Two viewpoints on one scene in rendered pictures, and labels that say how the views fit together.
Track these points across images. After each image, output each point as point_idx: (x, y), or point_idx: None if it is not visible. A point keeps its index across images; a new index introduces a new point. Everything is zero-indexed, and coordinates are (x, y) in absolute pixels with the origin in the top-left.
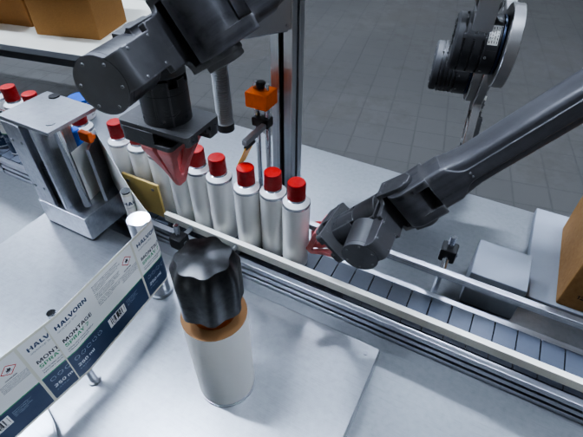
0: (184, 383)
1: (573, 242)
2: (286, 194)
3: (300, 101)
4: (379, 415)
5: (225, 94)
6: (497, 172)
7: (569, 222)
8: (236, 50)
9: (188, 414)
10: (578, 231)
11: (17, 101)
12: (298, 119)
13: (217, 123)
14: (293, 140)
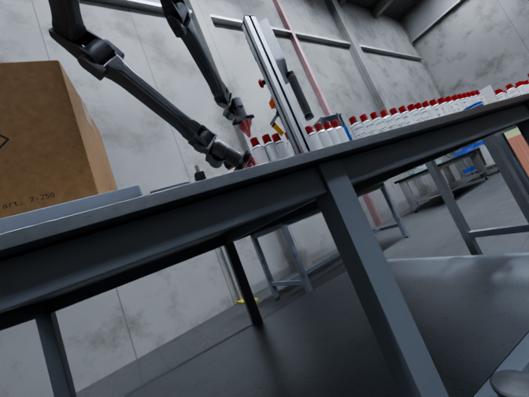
0: None
1: (110, 189)
2: (265, 146)
3: (279, 98)
4: None
5: (297, 102)
6: (169, 124)
7: (99, 185)
8: (218, 103)
9: None
10: (106, 177)
11: (383, 116)
12: (281, 107)
13: (235, 119)
14: (282, 120)
